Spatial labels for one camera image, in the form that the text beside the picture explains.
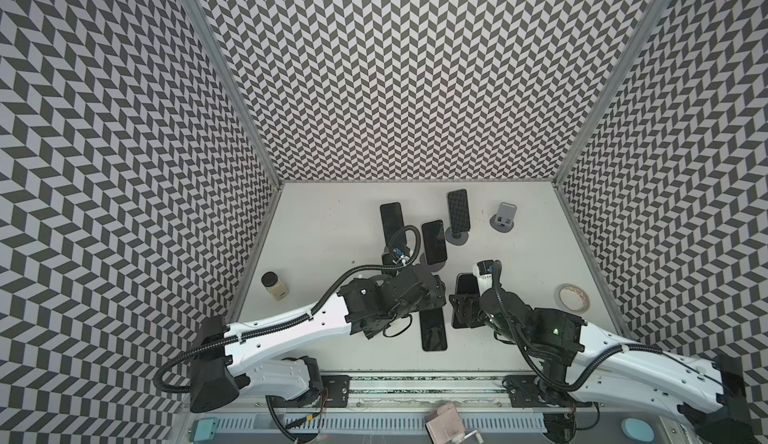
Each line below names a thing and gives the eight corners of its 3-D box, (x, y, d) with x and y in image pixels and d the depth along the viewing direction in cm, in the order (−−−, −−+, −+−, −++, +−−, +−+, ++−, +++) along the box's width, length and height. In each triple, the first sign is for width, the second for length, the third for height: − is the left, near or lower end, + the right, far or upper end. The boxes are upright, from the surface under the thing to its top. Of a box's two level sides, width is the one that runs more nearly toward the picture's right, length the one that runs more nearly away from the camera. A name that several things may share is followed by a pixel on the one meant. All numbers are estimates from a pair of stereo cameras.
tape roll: (560, 312, 88) (564, 308, 86) (551, 287, 93) (555, 283, 91) (588, 312, 88) (593, 308, 86) (578, 287, 93) (583, 283, 91)
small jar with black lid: (271, 300, 89) (258, 285, 81) (275, 287, 92) (263, 271, 83) (286, 300, 89) (274, 285, 81) (289, 287, 92) (278, 271, 83)
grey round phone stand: (493, 235, 105) (499, 220, 98) (487, 213, 111) (493, 198, 104) (513, 235, 105) (520, 220, 98) (506, 213, 111) (513, 198, 104)
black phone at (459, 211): (449, 240, 103) (456, 210, 90) (443, 222, 108) (449, 191, 95) (466, 238, 104) (475, 207, 90) (459, 219, 109) (467, 188, 96)
